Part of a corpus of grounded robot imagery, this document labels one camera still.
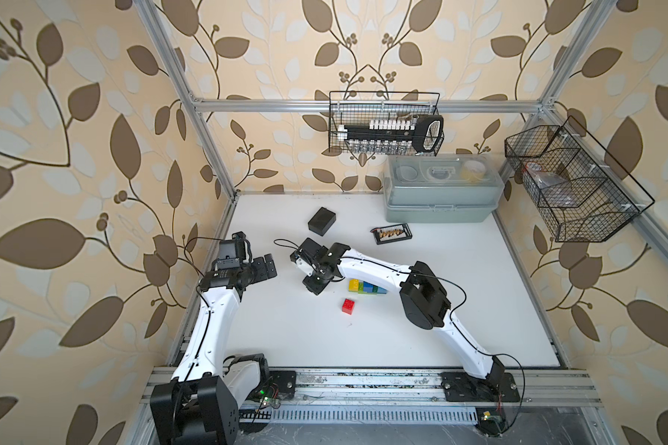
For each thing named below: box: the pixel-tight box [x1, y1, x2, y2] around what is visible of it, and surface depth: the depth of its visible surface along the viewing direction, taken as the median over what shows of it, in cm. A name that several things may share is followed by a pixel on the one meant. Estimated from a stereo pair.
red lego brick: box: [341, 298, 356, 316], surface depth 88 cm
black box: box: [308, 206, 336, 237], surface depth 110 cm
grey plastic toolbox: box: [383, 153, 505, 223], surface depth 103 cm
